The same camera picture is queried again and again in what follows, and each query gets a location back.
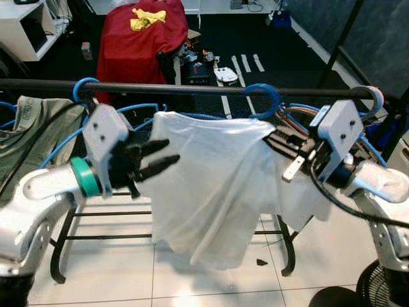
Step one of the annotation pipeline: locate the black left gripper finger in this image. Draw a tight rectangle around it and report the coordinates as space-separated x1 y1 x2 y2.
136 155 181 184
136 138 172 159

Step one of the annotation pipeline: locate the white garment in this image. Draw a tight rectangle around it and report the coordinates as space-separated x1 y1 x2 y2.
137 111 334 271

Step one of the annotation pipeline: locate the grey garment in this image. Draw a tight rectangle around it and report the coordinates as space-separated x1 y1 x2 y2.
0 96 88 207

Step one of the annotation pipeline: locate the grey hanger with pink hook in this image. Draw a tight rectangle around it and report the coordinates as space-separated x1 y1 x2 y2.
350 86 385 123

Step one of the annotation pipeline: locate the long white tape strip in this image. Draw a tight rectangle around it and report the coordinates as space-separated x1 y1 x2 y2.
219 96 232 119

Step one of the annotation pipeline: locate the black case with red label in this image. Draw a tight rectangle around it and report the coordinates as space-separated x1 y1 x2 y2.
184 61 213 85

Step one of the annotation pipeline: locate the blue bag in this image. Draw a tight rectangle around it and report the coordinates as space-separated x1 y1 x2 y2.
377 115 409 151

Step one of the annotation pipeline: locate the red blanket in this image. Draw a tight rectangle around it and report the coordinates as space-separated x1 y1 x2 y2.
96 0 190 104

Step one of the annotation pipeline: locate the white rounded gadget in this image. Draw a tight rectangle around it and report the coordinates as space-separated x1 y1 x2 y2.
213 66 240 84

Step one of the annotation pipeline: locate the small cardboard box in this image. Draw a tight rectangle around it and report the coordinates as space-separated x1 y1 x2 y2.
184 28 202 43

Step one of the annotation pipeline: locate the yellow cloth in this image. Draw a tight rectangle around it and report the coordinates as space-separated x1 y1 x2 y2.
130 8 168 32

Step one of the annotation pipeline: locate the blue floor mop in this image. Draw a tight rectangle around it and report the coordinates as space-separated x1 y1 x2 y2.
267 8 293 28

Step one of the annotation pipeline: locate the black floor fan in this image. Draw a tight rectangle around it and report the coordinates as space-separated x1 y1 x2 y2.
309 258 409 307

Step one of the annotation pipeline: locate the white shelf unit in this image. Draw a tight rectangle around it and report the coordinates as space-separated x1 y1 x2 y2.
0 0 66 62

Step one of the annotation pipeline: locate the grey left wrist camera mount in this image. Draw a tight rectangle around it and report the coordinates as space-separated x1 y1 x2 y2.
82 103 132 197

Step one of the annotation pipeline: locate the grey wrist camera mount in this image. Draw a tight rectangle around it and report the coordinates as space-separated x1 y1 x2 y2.
82 103 132 197
316 100 364 184

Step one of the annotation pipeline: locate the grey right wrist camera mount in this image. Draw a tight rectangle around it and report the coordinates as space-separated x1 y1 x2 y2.
316 100 364 184

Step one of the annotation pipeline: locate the black perforated bracket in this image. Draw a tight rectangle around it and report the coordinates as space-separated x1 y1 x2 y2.
156 51 178 85

